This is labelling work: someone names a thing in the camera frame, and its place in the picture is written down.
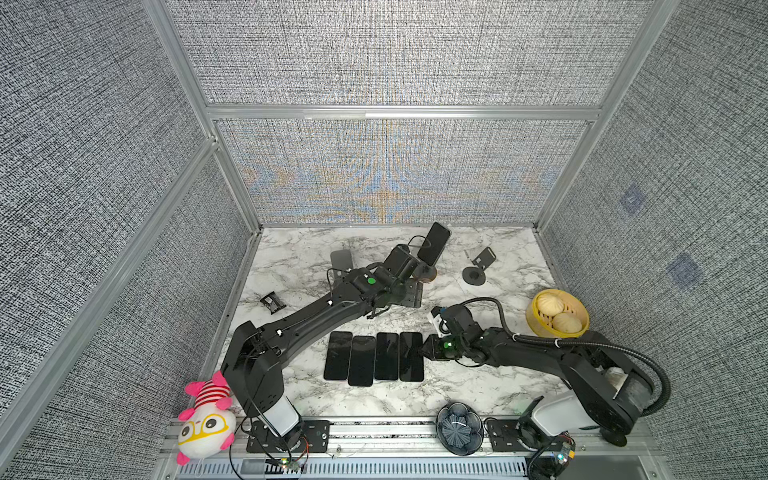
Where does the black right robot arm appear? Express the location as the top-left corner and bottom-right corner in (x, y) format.
(422, 302), (671, 449)

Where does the pink white plush toy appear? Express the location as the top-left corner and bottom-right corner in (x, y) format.
(176, 371), (236, 466)

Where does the wooden base grey phone stand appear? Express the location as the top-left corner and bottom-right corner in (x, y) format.
(330, 249), (354, 287)

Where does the yellow rimmed wooden bowl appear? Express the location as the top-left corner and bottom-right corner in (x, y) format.
(526, 289), (590, 338)

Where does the aluminium front rail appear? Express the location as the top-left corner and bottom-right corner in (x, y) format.
(150, 416), (673, 479)

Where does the cream bun right in bowl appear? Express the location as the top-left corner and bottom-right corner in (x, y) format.
(552, 312), (582, 334)

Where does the small black packet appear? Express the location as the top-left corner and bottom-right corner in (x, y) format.
(260, 291), (286, 315)

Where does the black phone front white stand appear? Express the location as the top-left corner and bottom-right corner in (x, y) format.
(323, 331), (354, 381)

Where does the black corrugated cable conduit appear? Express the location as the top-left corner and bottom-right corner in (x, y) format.
(458, 296), (672, 418)

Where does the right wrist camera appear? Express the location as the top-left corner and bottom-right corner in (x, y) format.
(430, 306), (455, 337)

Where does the grey round base phone stand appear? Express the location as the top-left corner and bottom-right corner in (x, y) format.
(462, 246), (497, 286)

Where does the black phone wooden base stand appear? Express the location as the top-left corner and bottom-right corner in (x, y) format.
(417, 222), (451, 267)

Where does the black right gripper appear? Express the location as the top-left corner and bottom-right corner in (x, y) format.
(414, 334), (468, 361)

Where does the black phone white stand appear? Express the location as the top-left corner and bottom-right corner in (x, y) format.
(399, 332), (425, 383)
(323, 331), (354, 381)

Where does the black phone grey stand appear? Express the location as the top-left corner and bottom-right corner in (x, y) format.
(347, 336), (376, 387)

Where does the cream bun in bowl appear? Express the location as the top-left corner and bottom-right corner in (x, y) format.
(552, 312), (582, 334)
(536, 293), (565, 318)

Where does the cream bun left in bowl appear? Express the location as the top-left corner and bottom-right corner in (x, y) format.
(536, 293), (565, 318)

